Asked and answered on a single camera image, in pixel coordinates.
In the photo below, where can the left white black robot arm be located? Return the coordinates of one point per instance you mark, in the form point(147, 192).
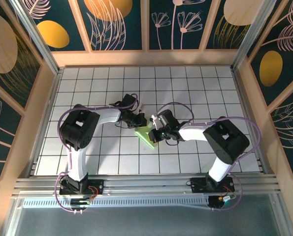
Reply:
point(109, 115)

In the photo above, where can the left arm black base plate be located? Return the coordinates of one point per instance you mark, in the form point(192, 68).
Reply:
point(98, 186)

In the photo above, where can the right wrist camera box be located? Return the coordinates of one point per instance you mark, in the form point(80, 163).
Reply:
point(155, 121)

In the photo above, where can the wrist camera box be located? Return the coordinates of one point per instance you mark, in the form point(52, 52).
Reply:
point(141, 108)
point(155, 121)

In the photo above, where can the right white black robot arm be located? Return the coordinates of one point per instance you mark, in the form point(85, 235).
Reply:
point(193, 132)

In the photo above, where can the round black electronics mount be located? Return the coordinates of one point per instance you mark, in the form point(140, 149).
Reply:
point(215, 203)

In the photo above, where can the aluminium side rail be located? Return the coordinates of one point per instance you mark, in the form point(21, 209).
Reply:
point(243, 98)
point(51, 98)

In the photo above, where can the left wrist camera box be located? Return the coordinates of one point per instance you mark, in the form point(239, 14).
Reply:
point(141, 108)

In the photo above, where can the black electronics board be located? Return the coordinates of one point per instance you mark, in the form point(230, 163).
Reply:
point(79, 202)

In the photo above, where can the long aluminium mounting rail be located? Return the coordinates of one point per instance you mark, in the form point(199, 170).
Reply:
point(146, 186)

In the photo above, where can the aluminium frame post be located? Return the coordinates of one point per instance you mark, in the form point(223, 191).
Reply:
point(253, 32)
point(39, 40)

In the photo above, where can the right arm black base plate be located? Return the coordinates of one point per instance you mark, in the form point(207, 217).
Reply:
point(198, 185)

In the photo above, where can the light green paper sheet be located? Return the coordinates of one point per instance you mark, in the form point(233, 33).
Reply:
point(143, 137)

